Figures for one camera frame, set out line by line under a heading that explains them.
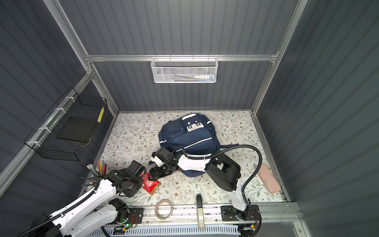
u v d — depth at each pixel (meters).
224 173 0.50
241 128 1.11
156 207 0.75
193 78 0.91
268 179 0.81
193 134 0.92
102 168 0.77
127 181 0.59
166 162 0.68
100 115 0.83
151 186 0.83
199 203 0.74
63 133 0.72
